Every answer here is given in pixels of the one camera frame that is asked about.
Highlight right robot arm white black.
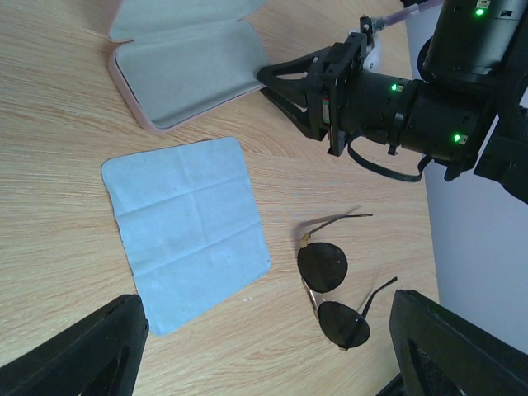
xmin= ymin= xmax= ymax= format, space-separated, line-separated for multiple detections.
xmin=257 ymin=1 xmax=527 ymax=200

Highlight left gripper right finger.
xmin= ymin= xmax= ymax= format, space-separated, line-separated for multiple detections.
xmin=379 ymin=290 xmax=527 ymax=395

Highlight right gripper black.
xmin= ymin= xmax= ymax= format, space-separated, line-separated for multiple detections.
xmin=257 ymin=32 xmax=367 ymax=157

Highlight light blue cleaning cloth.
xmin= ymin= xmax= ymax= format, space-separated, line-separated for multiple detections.
xmin=101 ymin=137 xmax=271 ymax=336

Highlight pink glasses case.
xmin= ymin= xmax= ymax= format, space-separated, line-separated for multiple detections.
xmin=108 ymin=1 xmax=268 ymax=133

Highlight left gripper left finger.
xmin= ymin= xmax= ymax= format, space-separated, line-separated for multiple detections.
xmin=1 ymin=295 xmax=149 ymax=395

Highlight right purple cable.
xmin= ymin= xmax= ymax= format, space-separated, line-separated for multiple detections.
xmin=383 ymin=0 xmax=445 ymax=26

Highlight black gold sunglasses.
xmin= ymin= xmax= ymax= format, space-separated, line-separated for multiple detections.
xmin=297 ymin=213 xmax=398 ymax=351

